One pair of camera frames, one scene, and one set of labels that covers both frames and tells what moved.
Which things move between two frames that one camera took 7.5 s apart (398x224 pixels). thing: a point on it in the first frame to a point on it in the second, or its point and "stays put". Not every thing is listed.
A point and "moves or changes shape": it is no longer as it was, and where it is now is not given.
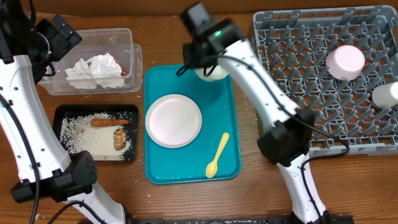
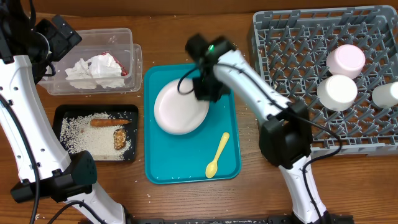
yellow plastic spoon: [212, 167] stays put
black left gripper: [63, 45] stays put
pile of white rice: [78, 134] stays put
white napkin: [102, 71] stays put
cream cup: [385, 96] stays put
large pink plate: [173, 121] moves or changes shape
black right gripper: [194, 60] to [206, 93]
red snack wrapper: [124, 71] stays put
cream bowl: [217, 73] moves or changes shape
